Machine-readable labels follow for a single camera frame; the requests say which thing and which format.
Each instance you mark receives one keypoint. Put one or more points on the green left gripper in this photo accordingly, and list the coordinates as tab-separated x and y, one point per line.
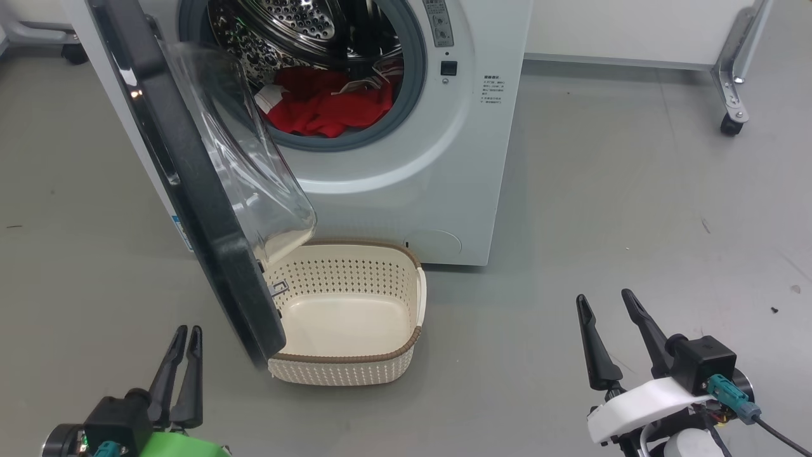
184	444

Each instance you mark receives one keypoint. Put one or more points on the printed text notice sticker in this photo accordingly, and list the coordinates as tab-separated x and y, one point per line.
492	90

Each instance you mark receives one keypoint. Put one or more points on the black glass washer door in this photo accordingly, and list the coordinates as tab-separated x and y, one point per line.
203	209

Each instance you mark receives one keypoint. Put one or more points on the white front-load washing machine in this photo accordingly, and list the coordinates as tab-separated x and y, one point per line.
412	165

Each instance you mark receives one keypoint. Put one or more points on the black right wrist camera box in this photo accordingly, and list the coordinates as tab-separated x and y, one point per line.
701	362

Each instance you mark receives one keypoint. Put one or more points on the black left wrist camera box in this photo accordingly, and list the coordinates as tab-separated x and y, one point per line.
117	422

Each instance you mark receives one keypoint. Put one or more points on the grey warning sticker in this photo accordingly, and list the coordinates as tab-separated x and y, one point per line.
439	22

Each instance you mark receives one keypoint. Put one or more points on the red jersey white lettering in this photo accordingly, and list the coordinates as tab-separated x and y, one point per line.
298	101

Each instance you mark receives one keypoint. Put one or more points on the blue energy label sticker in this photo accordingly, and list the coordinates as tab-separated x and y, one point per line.
183	235

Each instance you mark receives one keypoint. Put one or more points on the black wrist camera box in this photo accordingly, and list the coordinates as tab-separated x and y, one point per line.
701	362
117	422

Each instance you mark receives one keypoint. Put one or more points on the cream perforated laundry basket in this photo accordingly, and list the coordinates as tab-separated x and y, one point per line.
355	317

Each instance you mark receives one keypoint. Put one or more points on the white partition panel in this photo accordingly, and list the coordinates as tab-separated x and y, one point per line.
634	28

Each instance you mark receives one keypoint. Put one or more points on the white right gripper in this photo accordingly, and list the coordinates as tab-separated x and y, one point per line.
641	403

